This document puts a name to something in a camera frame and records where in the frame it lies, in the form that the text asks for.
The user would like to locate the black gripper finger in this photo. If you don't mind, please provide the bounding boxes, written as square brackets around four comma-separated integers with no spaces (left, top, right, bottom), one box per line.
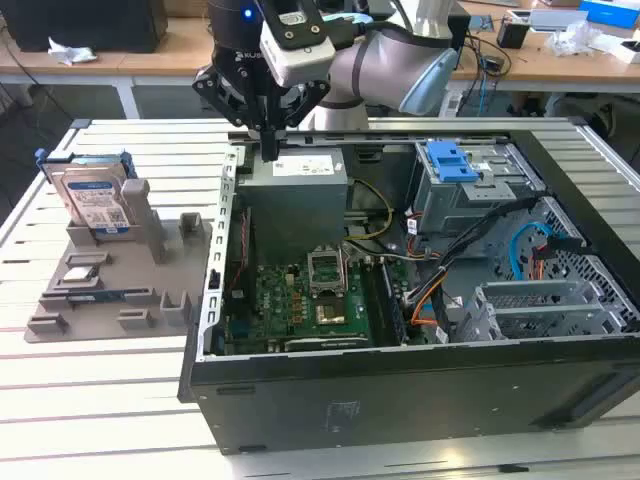
[192,67,272,162]
[269,78,332,163]

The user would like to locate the hard disk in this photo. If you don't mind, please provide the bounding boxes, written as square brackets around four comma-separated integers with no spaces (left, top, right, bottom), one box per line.
[34,148,139,236]

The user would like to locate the grey metal disk bay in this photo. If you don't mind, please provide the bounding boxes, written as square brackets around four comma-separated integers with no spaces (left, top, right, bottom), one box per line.
[457,278,640,344]

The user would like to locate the grey power supply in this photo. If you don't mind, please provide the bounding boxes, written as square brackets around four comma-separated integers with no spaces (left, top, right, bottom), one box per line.
[235,147,350,266]

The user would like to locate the white power strip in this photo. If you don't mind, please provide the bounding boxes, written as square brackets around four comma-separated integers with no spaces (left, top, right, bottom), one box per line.
[442,90,464,119]

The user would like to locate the large black box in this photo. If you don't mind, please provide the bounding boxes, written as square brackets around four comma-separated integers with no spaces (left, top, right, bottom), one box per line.
[0,0,169,54]

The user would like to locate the metal socket cover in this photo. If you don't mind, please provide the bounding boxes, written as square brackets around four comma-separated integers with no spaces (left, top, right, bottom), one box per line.
[305,247,347,299]

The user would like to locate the blue drive latch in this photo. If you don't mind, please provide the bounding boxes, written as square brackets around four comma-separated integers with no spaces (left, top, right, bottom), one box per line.
[426,141,481,184]

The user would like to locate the crumpled white paper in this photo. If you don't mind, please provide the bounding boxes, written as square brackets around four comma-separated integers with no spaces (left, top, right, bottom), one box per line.
[47,35,99,66]

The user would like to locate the black speaker box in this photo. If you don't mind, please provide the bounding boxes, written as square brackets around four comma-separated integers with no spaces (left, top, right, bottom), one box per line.
[448,14,472,51]

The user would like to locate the grey metal drive cage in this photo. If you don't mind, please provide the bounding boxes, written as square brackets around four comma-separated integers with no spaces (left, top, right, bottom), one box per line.
[407,139,546,246]

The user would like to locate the grey parts rack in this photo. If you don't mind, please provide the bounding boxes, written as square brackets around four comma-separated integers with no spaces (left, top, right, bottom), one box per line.
[23,178,214,345]

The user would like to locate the green motherboard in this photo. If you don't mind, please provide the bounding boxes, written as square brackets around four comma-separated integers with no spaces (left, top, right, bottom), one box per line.
[222,244,416,354]

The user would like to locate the black pen cup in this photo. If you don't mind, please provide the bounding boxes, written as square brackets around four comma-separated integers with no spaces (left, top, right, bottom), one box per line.
[496,17,530,50]

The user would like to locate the black RAM slot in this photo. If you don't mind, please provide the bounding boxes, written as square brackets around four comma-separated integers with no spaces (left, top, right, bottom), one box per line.
[360,258,384,347]

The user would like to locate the CPU socket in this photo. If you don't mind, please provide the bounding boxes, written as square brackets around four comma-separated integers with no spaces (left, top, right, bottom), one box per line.
[314,297,349,326]

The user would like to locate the black expansion slot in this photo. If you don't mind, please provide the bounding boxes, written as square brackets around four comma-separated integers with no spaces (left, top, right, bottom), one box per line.
[284,335,371,351]

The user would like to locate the grey flat tray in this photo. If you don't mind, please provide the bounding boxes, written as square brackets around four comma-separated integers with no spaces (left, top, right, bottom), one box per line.
[528,8,589,32]

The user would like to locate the clear plastic bag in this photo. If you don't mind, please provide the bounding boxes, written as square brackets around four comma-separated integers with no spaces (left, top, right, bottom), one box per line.
[543,19,609,57]

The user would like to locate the blue and white box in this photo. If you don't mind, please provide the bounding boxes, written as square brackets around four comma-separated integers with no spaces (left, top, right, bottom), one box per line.
[579,0,640,26]

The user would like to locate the black PC case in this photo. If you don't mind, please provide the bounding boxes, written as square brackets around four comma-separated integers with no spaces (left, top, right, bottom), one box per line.
[177,128,640,456]

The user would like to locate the white open box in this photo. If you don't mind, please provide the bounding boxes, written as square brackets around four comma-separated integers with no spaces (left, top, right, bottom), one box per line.
[613,39,640,65]

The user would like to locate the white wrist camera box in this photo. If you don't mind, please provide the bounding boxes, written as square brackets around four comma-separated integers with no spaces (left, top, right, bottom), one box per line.
[257,0,337,89]

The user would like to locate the yellow and black wire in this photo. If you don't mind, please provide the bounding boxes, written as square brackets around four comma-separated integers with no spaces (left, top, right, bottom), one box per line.
[344,177,396,246]

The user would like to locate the red wire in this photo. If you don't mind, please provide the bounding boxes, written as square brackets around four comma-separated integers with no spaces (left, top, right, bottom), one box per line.
[238,207,251,301]

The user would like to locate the black desk cables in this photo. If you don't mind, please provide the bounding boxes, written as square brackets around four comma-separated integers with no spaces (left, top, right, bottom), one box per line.
[462,29,514,116]

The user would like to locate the black cable bundle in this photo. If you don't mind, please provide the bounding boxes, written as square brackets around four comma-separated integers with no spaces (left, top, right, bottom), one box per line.
[399,197,541,306]

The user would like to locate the orange flat wire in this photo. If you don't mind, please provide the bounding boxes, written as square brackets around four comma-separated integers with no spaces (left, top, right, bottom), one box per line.
[407,287,444,329]

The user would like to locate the blue data wire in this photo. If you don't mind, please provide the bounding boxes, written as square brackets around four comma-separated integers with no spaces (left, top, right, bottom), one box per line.
[509,219,554,284]

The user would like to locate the orange power wire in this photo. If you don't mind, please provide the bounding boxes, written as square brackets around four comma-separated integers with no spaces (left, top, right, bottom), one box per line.
[529,233,587,284]

